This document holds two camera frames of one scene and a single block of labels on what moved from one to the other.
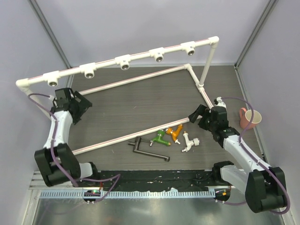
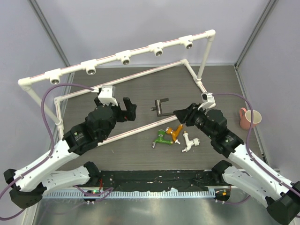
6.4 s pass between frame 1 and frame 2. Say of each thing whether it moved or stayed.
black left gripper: moved
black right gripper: moved
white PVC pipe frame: moved
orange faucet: stayed
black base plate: stayed
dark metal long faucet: moved
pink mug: stayed
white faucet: stayed
